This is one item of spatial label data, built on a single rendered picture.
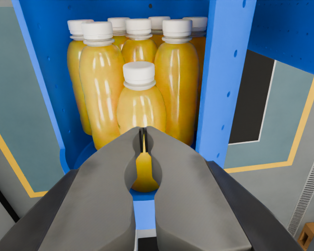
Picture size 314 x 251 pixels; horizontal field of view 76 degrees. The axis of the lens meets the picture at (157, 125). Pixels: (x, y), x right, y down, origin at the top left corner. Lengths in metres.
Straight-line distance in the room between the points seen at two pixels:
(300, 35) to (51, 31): 0.68
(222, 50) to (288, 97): 1.73
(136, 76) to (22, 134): 1.69
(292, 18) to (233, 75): 0.62
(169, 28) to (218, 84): 0.11
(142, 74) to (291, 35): 0.64
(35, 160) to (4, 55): 0.86
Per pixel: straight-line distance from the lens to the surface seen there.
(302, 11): 0.82
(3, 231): 2.42
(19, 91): 1.71
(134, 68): 0.24
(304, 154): 2.40
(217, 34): 0.19
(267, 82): 1.57
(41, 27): 0.35
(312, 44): 0.75
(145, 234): 0.80
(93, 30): 0.28
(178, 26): 0.28
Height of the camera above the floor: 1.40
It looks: 59 degrees down
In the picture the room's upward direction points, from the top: 171 degrees clockwise
